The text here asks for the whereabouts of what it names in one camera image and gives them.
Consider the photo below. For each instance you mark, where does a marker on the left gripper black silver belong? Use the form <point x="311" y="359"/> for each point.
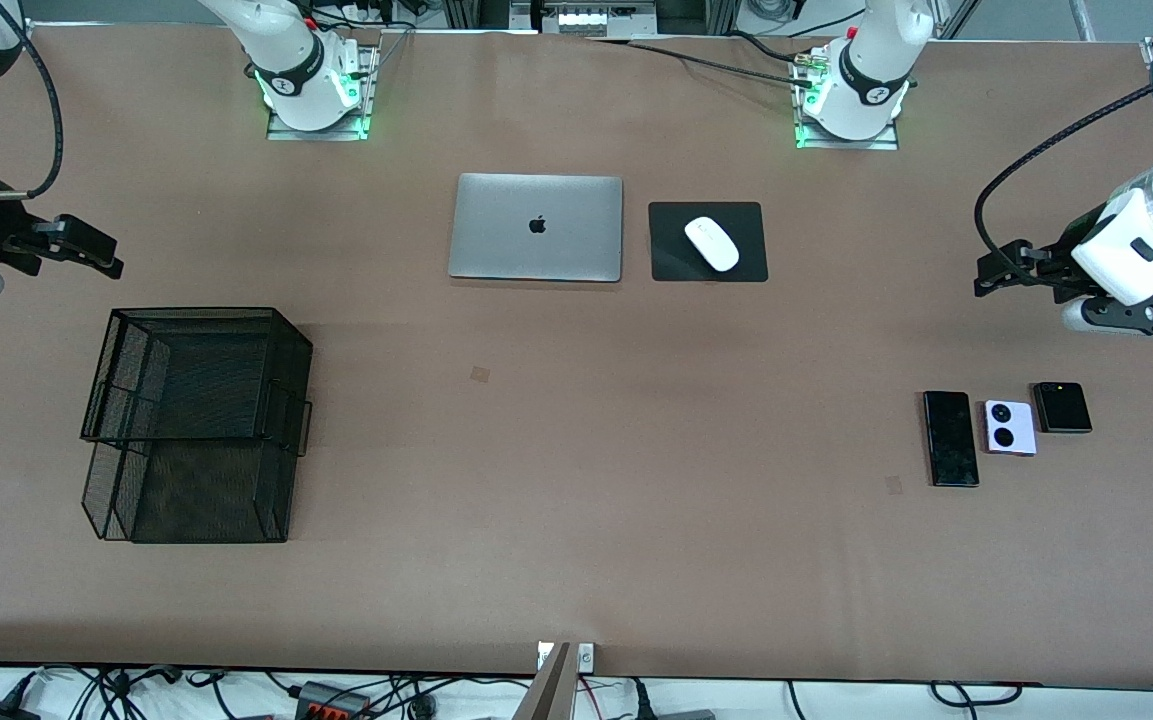
<point x="1054" y="262"/>

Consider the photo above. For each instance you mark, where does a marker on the black flip phone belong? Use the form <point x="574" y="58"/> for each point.
<point x="1062" y="408"/>

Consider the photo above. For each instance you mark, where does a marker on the lavender flip phone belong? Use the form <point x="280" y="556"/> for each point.
<point x="1010" y="428"/>

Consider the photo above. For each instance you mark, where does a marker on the long black smartphone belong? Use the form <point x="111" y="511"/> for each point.
<point x="951" y="440"/>

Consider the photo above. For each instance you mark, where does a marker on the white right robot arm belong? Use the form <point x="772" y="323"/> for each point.
<point x="296" y="70"/>

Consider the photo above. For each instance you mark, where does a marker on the black mesh two-tier tray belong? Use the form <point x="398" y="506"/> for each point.
<point x="196" y="480"/>

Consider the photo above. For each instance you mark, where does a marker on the white computer mouse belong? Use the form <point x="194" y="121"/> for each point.
<point x="712" y="244"/>

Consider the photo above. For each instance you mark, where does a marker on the black mouse pad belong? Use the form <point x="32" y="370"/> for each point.
<point x="666" y="260"/>

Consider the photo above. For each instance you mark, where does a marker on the silver closed laptop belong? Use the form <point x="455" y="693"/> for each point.
<point x="536" y="240"/>

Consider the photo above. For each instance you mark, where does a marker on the white power strip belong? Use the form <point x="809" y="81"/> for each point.
<point x="591" y="18"/>

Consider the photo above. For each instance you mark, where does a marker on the black orange power strip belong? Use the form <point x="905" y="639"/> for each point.
<point x="334" y="700"/>

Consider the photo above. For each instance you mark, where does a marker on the black floor plug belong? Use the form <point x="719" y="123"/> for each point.
<point x="642" y="700"/>

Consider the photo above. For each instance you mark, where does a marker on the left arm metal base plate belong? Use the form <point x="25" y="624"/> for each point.
<point x="871" y="144"/>

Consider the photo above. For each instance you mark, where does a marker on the aluminium frame post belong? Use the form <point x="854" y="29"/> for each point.
<point x="726" y="15"/>
<point x="456" y="12"/>

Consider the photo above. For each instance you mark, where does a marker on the small white bracket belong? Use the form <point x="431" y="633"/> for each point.
<point x="545" y="655"/>
<point x="586" y="656"/>

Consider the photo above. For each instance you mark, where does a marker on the grey slanted post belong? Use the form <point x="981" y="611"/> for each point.
<point x="546" y="690"/>

